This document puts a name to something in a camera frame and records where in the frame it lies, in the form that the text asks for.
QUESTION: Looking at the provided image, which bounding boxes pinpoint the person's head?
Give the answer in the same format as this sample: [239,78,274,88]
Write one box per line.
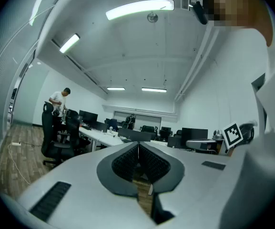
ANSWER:
[203,0,274,48]

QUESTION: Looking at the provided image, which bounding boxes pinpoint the black head-worn camera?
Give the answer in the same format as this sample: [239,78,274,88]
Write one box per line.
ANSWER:
[190,0,209,25]

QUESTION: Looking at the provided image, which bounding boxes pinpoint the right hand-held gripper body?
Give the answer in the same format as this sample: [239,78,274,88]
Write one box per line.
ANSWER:
[212,121,256,155]

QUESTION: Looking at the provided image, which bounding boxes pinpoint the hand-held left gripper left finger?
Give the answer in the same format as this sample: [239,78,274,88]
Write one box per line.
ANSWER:
[15,141,157,229]

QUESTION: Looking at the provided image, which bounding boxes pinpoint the wide black monitor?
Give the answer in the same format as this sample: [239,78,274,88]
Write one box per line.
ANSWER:
[117,127,152,143]

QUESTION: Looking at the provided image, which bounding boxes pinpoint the long white cable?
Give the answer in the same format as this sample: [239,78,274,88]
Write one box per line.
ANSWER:
[8,143,31,186]

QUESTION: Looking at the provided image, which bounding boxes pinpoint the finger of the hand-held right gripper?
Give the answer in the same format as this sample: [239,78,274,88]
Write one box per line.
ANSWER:
[186,138,218,150]

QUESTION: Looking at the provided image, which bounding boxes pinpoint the white ceiling pipe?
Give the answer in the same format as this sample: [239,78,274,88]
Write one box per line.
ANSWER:
[174,27,220,102]

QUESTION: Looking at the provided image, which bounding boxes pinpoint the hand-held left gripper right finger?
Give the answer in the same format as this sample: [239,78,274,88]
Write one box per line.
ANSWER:
[138,141,247,229]

